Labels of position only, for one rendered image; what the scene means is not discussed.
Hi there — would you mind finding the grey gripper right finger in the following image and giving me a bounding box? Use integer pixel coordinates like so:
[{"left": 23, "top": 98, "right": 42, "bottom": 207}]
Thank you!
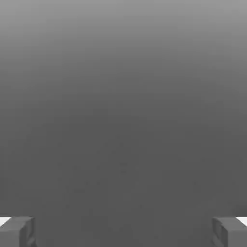
[{"left": 210, "top": 216, "right": 247, "bottom": 247}]

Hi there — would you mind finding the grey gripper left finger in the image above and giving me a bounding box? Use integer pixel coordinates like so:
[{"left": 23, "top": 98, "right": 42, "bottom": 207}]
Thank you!
[{"left": 0, "top": 216, "right": 37, "bottom": 247}]

